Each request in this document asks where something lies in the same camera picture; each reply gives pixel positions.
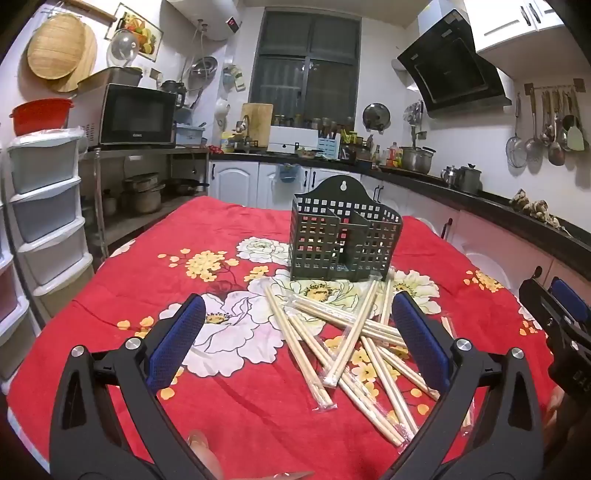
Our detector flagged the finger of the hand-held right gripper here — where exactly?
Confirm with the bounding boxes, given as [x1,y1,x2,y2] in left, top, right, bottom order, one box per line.
[549,277,591,326]
[518,267,561,335]

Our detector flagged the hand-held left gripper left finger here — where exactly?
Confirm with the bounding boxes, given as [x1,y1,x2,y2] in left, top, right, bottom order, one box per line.
[48,294,218,480]

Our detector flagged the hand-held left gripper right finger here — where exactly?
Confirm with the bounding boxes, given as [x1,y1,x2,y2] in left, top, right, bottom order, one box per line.
[383,291,559,480]

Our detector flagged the group of chopsticks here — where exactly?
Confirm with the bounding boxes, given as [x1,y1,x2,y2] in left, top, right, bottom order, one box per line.
[263,270,474,448]

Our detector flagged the dark green utensil holder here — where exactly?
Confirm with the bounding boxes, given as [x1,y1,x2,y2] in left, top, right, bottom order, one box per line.
[288,176,404,282]

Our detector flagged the person's right hand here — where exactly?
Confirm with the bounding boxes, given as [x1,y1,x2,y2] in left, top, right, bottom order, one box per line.
[544,385,568,450]

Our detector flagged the person's left hand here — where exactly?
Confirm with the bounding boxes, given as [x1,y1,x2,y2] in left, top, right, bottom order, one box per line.
[187,430,315,480]

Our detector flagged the red floral tablecloth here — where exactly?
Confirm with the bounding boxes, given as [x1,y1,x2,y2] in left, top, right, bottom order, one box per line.
[7,196,561,480]

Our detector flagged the pile of ginger roots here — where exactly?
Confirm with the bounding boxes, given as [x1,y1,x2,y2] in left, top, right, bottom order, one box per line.
[509,188,563,228]

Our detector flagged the black kitchen countertop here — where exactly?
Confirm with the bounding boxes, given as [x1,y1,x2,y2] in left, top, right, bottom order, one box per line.
[208,150,591,254]

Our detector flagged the steel canister with lid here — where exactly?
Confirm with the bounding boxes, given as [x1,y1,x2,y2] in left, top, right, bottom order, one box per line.
[457,162,484,195]

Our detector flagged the steel ladle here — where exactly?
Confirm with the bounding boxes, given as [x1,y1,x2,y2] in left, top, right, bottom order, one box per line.
[546,90,567,168]

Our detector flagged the steel skimmer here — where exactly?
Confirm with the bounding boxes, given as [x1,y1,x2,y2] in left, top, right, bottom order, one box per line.
[525,88,546,171]

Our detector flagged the lidded metal pot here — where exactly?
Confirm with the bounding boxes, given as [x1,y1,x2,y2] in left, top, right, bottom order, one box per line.
[121,173,167,216]

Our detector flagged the black frying pan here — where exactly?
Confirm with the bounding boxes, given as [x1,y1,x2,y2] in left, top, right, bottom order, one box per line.
[164,178,209,195]

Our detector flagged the green spatula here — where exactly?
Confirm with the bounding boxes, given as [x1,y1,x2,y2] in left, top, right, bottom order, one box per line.
[566,88,587,153]

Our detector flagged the white base cabinets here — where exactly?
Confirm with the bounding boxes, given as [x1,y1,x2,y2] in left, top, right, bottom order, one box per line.
[208,159,591,324]

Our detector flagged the white plastic drawer tower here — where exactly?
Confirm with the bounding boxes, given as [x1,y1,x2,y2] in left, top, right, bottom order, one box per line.
[0,203,43,384]

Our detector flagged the large steel pot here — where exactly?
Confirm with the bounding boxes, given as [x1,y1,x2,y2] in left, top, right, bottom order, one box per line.
[398,144,437,176]

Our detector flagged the metal shelf rack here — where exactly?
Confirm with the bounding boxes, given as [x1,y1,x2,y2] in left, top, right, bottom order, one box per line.
[78,144,211,261]

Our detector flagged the blue plastic bag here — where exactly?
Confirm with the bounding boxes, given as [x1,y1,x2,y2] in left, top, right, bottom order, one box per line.
[275,163,302,185]

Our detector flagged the grey plastic drawer tower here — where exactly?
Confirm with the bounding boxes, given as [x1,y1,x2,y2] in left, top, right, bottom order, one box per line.
[6,126,97,297]

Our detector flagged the blue white cutlery holder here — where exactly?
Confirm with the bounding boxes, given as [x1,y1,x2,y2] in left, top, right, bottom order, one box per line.
[317,130,342,161]

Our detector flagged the chrome faucet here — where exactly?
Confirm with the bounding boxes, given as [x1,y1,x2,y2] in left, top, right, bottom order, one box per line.
[232,114,254,154]

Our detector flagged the dark hanging pot lid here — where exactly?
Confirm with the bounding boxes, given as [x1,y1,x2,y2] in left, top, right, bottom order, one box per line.
[361,102,392,134]

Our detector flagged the black microwave oven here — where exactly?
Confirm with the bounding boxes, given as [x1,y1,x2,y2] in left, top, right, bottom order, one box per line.
[68,83,178,151]

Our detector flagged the white hanging bowl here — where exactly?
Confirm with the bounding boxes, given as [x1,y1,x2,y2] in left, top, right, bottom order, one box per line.
[215,98,232,134]

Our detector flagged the wooden cutting board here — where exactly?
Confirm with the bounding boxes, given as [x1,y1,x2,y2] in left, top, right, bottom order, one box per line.
[240,102,274,149]

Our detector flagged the black range hood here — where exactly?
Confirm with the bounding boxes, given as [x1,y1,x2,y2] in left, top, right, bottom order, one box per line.
[396,8,513,117]

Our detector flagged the black blender jug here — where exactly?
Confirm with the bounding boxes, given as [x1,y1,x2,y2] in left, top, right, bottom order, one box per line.
[160,79,188,110]

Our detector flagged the row of glass jars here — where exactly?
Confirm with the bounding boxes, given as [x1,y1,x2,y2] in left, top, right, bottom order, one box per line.
[271,113,357,136]

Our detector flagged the red plastic basin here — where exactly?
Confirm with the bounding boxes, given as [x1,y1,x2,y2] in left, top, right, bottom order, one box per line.
[9,98,75,137]

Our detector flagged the hanging steel bowl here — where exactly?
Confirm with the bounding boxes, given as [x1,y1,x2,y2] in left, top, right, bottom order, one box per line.
[186,55,219,88]

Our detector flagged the grey rectangular tub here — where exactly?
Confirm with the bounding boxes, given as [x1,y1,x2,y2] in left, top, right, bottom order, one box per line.
[76,67,144,89]

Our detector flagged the dark window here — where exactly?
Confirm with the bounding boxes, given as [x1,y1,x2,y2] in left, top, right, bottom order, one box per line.
[248,9,362,137]

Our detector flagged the round wooden board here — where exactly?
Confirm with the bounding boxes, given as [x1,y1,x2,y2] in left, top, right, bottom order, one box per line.
[50,25,99,94]

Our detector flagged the glass pot lid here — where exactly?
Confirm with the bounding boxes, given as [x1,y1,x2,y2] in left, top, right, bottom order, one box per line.
[106,28,139,69]

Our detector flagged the round bamboo tray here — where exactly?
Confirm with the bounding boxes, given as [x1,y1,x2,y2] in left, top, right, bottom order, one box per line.
[27,13,85,88]

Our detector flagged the white water heater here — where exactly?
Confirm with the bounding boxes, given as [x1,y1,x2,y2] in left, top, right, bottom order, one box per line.
[165,0,243,42]

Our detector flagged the utensil hanging rail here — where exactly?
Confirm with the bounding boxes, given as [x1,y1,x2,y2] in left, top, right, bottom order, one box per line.
[524,78,586,93]

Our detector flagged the white wall cabinet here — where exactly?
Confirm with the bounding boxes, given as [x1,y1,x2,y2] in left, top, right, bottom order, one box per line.
[464,0,585,80]

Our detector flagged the fruit wall picture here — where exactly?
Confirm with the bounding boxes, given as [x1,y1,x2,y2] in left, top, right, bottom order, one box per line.
[105,2,163,62]

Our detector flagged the wooden wall shelf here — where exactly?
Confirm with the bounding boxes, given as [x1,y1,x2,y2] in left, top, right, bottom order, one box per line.
[60,0,117,23]

